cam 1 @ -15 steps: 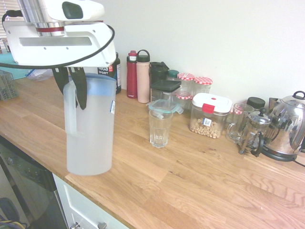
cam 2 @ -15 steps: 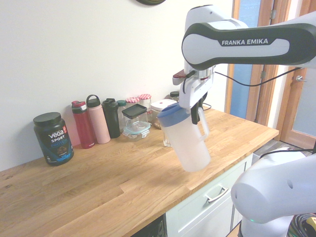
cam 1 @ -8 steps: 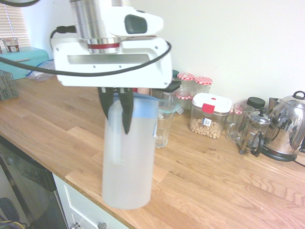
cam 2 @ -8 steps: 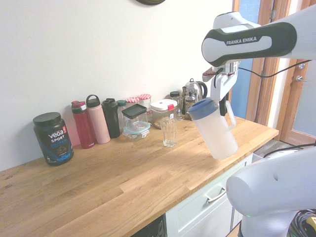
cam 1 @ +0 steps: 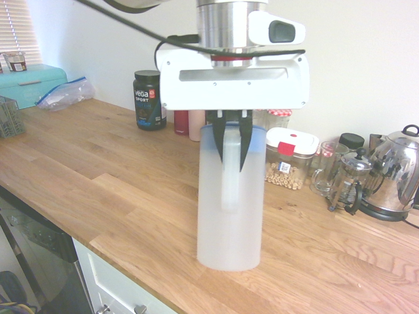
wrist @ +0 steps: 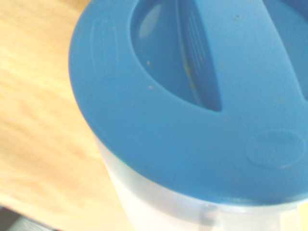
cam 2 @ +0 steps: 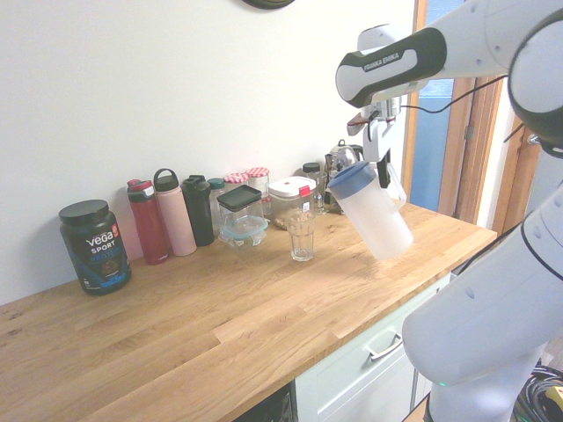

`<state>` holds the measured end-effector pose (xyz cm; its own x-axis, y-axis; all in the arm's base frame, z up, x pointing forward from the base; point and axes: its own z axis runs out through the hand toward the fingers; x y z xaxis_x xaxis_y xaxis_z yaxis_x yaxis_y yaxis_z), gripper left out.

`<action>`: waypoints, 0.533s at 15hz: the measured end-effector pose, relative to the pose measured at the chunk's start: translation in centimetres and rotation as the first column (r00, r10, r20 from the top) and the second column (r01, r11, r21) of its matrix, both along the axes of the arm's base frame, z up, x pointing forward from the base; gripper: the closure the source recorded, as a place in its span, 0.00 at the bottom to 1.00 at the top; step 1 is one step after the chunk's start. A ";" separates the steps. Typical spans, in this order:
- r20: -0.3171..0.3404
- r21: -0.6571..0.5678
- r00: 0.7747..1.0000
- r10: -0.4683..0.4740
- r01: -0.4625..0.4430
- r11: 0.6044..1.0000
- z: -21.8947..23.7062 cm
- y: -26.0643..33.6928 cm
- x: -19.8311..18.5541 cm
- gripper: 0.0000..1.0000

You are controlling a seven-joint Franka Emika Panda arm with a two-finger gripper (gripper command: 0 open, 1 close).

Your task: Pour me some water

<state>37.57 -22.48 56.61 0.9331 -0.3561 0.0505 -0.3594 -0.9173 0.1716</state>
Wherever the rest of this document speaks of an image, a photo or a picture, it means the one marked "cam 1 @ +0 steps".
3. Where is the shiny steel kettle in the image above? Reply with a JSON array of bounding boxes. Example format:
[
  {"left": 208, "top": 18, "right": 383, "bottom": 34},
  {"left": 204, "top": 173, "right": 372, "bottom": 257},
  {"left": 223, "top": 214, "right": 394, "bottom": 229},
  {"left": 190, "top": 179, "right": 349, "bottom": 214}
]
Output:
[{"left": 358, "top": 124, "right": 419, "bottom": 222}]

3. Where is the white window blind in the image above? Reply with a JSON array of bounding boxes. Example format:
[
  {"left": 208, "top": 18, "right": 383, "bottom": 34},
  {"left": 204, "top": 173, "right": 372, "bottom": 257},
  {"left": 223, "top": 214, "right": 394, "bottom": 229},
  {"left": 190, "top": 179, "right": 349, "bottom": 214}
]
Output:
[{"left": 0, "top": 0, "right": 42, "bottom": 66}]

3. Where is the translucent white plastic cup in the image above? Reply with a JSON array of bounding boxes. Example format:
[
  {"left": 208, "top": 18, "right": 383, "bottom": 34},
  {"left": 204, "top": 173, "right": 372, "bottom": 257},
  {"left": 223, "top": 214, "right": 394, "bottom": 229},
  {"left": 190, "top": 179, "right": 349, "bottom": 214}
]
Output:
[{"left": 196, "top": 121, "right": 265, "bottom": 272}]

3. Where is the dark red water bottle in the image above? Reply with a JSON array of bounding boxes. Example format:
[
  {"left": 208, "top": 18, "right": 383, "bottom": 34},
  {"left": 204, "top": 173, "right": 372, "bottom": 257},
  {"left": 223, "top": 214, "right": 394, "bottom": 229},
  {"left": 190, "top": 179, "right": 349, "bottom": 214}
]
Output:
[{"left": 173, "top": 110, "right": 190, "bottom": 136}]

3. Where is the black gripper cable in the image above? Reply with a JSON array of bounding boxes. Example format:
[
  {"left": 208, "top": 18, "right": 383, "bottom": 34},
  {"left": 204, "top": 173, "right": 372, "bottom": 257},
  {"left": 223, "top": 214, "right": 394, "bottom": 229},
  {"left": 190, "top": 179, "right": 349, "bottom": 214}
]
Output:
[{"left": 77, "top": 0, "right": 306, "bottom": 71}]

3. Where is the clear container white lid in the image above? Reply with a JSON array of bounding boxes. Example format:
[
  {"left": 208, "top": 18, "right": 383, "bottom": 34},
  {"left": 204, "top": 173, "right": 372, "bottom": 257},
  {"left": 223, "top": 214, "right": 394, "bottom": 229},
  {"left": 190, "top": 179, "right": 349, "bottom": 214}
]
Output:
[{"left": 264, "top": 127, "right": 320, "bottom": 191}]

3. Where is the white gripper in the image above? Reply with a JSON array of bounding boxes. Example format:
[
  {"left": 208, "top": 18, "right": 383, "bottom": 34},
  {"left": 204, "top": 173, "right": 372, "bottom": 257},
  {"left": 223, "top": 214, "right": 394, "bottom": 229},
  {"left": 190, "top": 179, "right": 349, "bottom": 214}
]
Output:
[{"left": 154, "top": 48, "right": 311, "bottom": 173}]

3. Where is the small yoghurt cup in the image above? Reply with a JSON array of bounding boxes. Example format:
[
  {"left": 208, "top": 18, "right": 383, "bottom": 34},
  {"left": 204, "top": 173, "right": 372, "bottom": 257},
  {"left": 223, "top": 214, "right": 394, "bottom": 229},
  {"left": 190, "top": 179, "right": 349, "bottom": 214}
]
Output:
[{"left": 2, "top": 51, "right": 27, "bottom": 72}]

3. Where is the dark bag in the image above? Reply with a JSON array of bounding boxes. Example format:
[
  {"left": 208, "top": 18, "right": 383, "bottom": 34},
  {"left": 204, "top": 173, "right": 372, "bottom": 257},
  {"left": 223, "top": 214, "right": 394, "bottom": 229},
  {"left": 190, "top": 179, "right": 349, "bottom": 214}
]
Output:
[{"left": 0, "top": 270, "right": 37, "bottom": 314}]

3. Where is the clear zip bag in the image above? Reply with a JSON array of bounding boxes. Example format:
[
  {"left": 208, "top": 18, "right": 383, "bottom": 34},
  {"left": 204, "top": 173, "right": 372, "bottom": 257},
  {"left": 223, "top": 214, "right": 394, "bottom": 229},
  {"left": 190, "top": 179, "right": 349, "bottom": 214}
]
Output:
[{"left": 35, "top": 76, "right": 96, "bottom": 112}]

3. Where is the teal bread box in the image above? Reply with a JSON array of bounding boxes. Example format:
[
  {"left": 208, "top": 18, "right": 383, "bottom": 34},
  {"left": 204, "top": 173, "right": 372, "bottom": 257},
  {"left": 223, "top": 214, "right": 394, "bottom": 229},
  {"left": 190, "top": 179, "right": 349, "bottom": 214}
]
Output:
[{"left": 0, "top": 63, "right": 70, "bottom": 111}]

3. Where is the jar with black lid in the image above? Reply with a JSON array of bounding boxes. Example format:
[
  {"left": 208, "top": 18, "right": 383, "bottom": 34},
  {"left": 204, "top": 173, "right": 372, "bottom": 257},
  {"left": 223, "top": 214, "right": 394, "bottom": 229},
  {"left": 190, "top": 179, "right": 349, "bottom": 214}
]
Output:
[{"left": 338, "top": 132, "right": 366, "bottom": 153}]

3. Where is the jar with checkered lid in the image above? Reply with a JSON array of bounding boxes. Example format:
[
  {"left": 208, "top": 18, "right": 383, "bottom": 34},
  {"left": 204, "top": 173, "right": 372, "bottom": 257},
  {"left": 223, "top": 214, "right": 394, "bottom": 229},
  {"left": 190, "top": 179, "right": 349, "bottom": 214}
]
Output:
[{"left": 266, "top": 107, "right": 293, "bottom": 131}]

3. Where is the clear glass mug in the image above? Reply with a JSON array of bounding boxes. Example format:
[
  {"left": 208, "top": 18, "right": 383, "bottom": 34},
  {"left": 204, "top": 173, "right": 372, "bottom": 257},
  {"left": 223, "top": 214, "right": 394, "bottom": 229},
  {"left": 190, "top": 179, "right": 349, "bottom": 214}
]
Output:
[{"left": 310, "top": 141, "right": 350, "bottom": 197}]

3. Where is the black Vega protein tub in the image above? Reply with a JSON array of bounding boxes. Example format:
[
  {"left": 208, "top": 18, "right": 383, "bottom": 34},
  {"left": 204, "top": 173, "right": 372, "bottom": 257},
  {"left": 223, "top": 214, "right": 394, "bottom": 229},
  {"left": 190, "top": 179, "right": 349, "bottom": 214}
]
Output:
[{"left": 132, "top": 69, "right": 167, "bottom": 131}]

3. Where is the white cabinet drawer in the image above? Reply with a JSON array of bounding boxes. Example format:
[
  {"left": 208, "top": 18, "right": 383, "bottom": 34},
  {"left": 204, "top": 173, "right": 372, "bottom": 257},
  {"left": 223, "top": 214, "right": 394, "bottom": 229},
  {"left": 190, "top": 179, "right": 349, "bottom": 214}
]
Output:
[{"left": 72, "top": 238, "right": 179, "bottom": 314}]

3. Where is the glass french press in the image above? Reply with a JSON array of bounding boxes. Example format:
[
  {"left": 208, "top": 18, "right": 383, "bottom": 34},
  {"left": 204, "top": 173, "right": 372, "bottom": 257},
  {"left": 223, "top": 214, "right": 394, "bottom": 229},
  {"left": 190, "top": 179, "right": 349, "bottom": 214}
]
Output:
[{"left": 327, "top": 147, "right": 384, "bottom": 216}]

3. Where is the grey plastic basket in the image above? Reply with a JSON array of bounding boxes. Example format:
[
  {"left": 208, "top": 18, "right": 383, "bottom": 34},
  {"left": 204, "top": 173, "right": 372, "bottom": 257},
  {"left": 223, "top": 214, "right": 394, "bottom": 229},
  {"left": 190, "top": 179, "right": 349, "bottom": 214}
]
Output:
[{"left": 0, "top": 96, "right": 27, "bottom": 139}]

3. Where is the black dishwasher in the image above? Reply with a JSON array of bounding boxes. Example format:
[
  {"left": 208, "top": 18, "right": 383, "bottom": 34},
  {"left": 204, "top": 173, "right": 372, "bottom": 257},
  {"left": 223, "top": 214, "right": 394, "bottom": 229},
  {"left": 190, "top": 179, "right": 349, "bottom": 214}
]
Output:
[{"left": 0, "top": 186, "right": 94, "bottom": 314}]

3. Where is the metal drawer handle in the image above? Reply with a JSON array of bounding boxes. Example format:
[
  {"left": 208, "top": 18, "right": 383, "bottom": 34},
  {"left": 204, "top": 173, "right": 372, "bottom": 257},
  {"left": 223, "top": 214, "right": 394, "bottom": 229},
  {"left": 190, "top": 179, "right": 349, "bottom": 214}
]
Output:
[{"left": 97, "top": 303, "right": 149, "bottom": 314}]

